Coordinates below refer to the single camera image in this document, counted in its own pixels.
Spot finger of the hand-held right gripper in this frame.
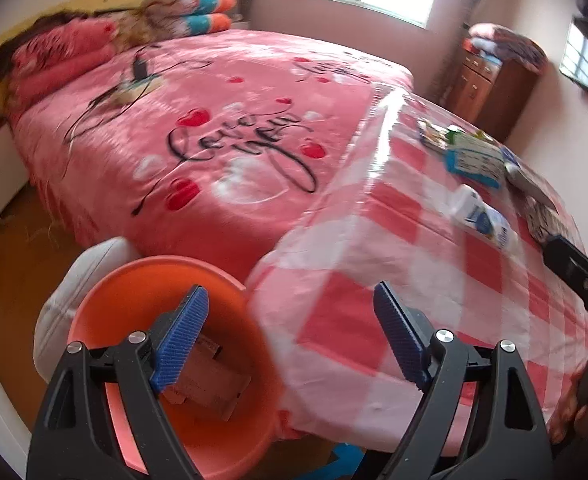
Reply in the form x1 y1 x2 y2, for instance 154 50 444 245
544 236 588 323

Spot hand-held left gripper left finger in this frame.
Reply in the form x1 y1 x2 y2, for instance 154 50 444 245
28 285 209 480

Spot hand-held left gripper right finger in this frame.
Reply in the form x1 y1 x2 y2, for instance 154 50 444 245
374 281 554 480

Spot orange plastic bucket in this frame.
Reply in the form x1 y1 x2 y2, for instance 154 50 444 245
68 256 282 480

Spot white bottle with blue label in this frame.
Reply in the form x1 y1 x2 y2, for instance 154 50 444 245
448 184 522 252

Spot yellow snack packet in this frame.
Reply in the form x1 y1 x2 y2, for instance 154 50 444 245
418 117 452 151

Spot brown cardboard pieces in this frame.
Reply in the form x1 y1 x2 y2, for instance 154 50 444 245
166 332 252 423

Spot small blue printed packet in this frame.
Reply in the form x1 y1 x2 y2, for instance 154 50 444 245
524 195 572 243

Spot pink checked tablecloth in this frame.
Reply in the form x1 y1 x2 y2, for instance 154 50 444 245
246 85 588 456

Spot white chair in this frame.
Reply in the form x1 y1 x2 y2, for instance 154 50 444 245
33 236 142 376

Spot blue sheet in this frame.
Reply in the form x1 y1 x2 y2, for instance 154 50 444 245
324 442 369 480

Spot blue and white packet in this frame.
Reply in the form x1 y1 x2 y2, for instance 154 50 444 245
444 132 507 191

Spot wooden cabinet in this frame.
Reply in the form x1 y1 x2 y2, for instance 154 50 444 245
446 50 544 143

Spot folded blankets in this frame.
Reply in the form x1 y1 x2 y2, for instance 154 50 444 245
464 22 549 71

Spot bed with pink bedspread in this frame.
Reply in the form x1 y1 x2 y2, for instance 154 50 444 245
6 27 415 271

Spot pink pillow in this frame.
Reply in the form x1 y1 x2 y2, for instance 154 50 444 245
16 47 120 108
14 15 120 68

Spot striped rolled blanket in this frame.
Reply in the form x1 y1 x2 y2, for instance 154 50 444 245
184 12 233 36
174 0 237 16

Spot yellow headboard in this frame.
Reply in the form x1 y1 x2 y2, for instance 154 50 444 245
0 0 185 106

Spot black charger cable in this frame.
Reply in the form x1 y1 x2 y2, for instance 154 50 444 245
64 42 212 146

